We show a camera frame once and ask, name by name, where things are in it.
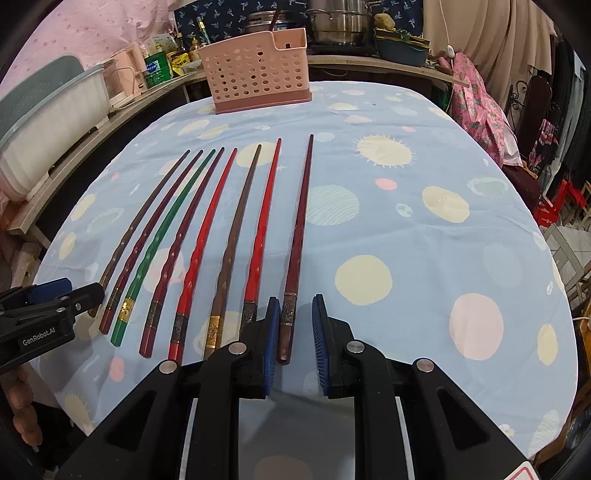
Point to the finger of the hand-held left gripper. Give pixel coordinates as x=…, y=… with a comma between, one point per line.
x=48, y=290
x=87, y=297

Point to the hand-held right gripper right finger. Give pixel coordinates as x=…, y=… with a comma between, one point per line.
x=322, y=350

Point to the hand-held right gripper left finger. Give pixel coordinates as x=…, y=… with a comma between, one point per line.
x=272, y=350

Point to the green chopstick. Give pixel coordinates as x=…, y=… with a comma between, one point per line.
x=138, y=277

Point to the red chopstick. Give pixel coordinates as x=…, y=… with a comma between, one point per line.
x=257, y=258
x=196, y=258

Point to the maroon chopstick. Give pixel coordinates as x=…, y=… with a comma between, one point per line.
x=154, y=217
x=173, y=258
x=295, y=258

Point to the brown chopstick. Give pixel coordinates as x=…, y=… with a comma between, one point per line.
x=140, y=217
x=228, y=258

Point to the pink perforated utensil holder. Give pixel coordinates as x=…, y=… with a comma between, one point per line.
x=254, y=69

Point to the person's left hand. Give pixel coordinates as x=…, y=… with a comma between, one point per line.
x=23, y=392

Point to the light blue dotted tablecloth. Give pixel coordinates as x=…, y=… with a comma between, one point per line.
x=392, y=230

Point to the white dish drainer box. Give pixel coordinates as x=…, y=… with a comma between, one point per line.
x=46, y=138

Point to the grey green drainer lid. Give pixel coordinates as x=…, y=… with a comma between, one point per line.
x=41, y=87

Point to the pink kettle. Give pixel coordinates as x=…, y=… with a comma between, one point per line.
x=129, y=69

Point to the yellow packet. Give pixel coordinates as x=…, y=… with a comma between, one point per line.
x=181, y=64

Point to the clear plastic food container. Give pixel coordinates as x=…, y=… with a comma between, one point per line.
x=190, y=68

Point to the pink dotted sheet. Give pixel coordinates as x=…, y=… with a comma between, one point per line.
x=92, y=32

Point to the black metal chair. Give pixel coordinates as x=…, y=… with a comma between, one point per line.
x=531, y=175

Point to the red plastic stool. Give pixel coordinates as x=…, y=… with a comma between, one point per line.
x=558, y=203

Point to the pink floral cloth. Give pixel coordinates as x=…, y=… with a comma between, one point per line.
x=480, y=115

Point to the dark sauce bottle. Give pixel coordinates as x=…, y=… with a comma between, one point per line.
x=202, y=30

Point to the black induction cooker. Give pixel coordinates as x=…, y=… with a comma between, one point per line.
x=341, y=50

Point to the blue basin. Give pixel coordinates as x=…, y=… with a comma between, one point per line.
x=399, y=55

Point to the navy printed cloth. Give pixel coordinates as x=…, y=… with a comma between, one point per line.
x=221, y=14

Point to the steel rice cooker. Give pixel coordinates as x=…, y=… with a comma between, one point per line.
x=261, y=23

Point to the large steel stockpot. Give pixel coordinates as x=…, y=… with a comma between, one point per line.
x=339, y=23

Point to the beige curtain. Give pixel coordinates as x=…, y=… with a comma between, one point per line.
x=489, y=37

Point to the row of hanging clothes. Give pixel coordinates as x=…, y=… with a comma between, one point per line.
x=568, y=92

